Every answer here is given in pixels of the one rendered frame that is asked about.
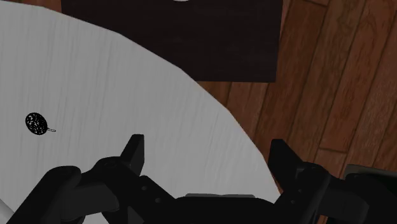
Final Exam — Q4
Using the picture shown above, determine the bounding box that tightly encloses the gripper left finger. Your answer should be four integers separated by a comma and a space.
6, 134, 176, 224

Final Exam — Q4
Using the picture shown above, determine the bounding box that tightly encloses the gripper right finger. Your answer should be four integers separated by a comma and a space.
268, 139, 397, 224

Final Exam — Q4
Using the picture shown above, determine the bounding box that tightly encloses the black speckled round fruit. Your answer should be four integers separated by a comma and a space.
25, 112, 57, 136

